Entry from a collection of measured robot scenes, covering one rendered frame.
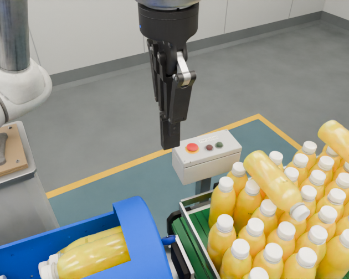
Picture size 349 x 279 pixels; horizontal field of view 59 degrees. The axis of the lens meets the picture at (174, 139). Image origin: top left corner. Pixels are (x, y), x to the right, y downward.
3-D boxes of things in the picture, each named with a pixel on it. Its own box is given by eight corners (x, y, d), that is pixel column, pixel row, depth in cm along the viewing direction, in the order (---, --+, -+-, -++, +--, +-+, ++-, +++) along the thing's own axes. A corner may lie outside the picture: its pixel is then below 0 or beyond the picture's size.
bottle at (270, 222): (272, 248, 92) (287, 209, 80) (257, 264, 89) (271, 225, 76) (252, 232, 96) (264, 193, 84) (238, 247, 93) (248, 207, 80)
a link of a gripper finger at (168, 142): (178, 110, 49) (180, 113, 48) (178, 143, 54) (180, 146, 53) (160, 114, 48) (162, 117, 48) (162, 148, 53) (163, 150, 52)
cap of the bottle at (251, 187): (244, 183, 87) (245, 179, 86) (257, 183, 87) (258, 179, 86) (246, 194, 84) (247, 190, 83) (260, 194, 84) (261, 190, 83)
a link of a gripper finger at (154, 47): (154, 46, 41) (150, 42, 42) (156, 113, 49) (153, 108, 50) (180, 42, 42) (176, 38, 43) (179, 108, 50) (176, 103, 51)
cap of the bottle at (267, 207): (278, 209, 80) (280, 205, 79) (269, 218, 78) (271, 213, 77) (266, 200, 82) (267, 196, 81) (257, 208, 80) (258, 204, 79)
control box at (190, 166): (171, 165, 105) (171, 142, 98) (224, 150, 110) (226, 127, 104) (183, 186, 98) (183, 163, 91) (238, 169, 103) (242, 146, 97)
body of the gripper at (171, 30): (211, 6, 36) (206, 78, 42) (183, -13, 42) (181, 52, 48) (149, 15, 34) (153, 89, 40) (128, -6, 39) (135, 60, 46)
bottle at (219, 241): (226, 279, 85) (235, 241, 73) (201, 269, 88) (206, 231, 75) (232, 256, 90) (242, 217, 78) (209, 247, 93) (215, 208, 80)
